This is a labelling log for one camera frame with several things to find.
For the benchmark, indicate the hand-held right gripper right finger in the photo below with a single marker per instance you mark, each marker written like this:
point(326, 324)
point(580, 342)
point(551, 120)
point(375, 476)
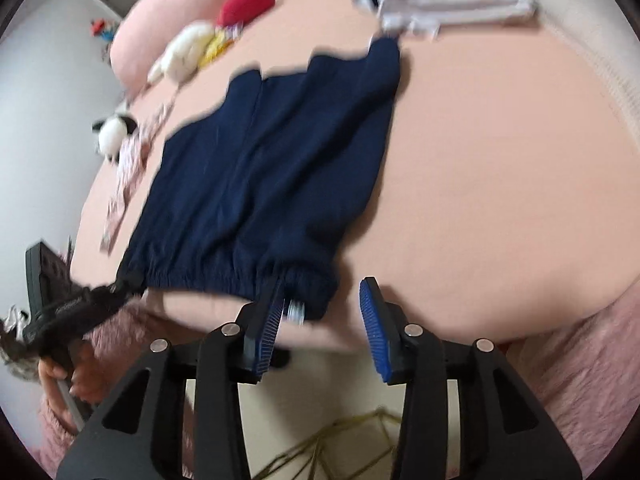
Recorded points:
point(372, 330)

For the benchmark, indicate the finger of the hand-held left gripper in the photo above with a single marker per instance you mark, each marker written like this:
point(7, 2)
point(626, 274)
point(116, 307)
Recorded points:
point(127, 285)

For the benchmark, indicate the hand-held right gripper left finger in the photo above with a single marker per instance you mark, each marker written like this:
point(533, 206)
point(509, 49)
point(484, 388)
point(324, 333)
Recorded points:
point(267, 330)

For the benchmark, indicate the navy blue pants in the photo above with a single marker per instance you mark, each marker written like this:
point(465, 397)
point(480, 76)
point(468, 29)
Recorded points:
point(260, 170)

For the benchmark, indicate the person's left forearm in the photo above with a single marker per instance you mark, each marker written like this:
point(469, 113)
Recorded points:
point(52, 435)

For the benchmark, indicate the person's left hand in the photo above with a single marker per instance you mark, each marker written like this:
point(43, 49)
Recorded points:
point(90, 372)

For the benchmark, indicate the white cloth pile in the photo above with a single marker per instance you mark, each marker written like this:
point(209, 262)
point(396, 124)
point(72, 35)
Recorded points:
point(15, 317)

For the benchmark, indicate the brown furry item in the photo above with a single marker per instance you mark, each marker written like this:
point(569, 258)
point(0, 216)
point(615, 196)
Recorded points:
point(12, 355)

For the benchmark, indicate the pink patterned garment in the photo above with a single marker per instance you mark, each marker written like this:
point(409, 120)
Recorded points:
point(130, 170)

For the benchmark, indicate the panda plush toy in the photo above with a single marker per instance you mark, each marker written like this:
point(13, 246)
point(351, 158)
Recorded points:
point(112, 132)

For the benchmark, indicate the pink bed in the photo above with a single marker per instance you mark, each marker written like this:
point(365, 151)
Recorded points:
point(475, 160)

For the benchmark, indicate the person's pink fluffy clothing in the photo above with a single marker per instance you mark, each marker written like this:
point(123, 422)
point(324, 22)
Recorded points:
point(575, 375)

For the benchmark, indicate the white plush toy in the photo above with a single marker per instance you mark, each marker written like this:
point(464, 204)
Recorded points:
point(182, 50)

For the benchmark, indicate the colourful small toys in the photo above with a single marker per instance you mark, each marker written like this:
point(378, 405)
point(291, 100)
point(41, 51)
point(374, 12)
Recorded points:
point(102, 30)

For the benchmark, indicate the yellow snack packet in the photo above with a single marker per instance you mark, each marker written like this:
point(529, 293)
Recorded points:
point(220, 45)

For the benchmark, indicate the pink pillow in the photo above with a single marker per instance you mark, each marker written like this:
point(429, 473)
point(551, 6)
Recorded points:
point(165, 10)

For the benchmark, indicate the red plush toy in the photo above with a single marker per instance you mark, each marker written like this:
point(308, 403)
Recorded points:
point(247, 2)

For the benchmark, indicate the cream quilted bed border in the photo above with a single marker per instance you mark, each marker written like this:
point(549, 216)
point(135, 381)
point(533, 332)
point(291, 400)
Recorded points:
point(595, 20)

